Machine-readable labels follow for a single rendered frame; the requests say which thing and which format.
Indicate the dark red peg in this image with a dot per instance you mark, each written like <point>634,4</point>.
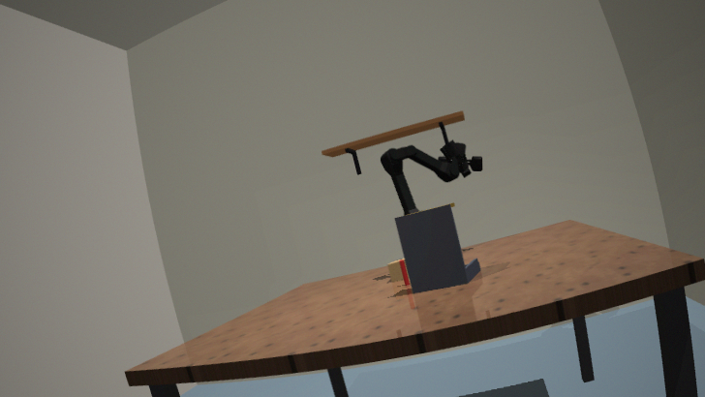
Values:
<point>404,272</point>

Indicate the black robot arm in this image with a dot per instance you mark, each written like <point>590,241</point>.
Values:
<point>392,161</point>

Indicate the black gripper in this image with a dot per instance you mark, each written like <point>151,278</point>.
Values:
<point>475,163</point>

